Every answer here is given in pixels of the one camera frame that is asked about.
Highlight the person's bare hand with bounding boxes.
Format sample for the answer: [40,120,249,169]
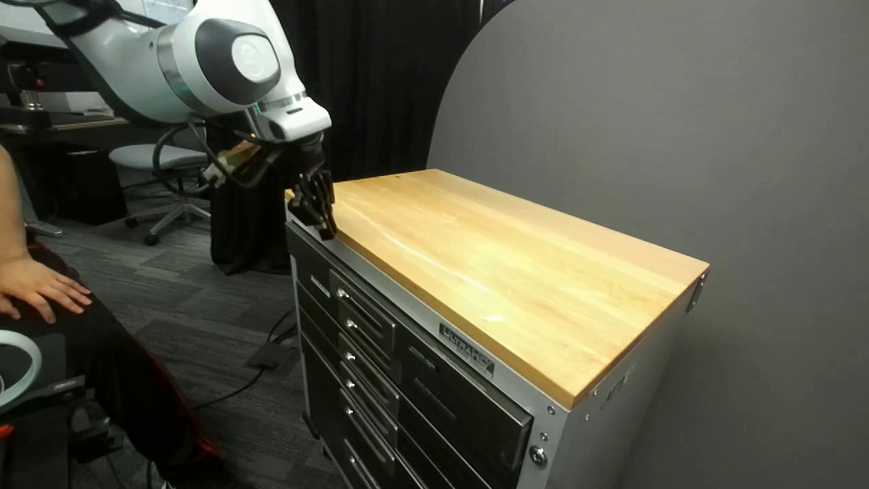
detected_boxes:
[0,257,93,323]

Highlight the dark office desk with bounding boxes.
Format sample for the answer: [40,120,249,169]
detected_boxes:
[0,122,155,226]

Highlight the black floor cable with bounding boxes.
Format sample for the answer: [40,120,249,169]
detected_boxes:
[189,306,302,414]

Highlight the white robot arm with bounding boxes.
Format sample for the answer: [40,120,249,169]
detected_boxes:
[2,0,332,190]

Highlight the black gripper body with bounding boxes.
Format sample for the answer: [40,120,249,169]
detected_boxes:
[276,137,325,203]

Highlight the grey tool cabinet wooden top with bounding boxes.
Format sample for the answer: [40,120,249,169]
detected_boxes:
[283,165,712,489]

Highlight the white tube ring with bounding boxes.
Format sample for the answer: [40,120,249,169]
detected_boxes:
[0,329,46,411]

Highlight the black curtain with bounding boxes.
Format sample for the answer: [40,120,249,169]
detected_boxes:
[212,0,485,275]

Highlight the person's bare forearm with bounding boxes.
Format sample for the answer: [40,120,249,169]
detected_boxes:
[0,147,27,260]

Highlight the tool drawer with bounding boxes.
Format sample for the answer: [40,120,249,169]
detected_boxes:
[287,222,398,367]

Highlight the grey office chair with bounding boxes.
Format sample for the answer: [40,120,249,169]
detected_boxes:
[109,143,212,245]

